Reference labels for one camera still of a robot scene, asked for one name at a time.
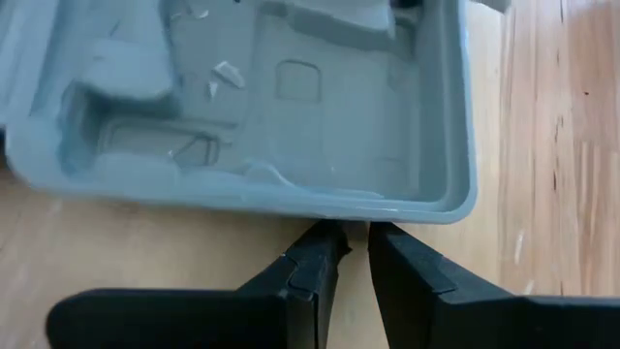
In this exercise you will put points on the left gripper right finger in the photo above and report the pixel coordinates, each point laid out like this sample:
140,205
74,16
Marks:
484,320

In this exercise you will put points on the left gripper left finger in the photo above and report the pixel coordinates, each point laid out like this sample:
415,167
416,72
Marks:
194,320

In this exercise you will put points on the grey plastic tool case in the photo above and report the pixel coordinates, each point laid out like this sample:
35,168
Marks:
339,121

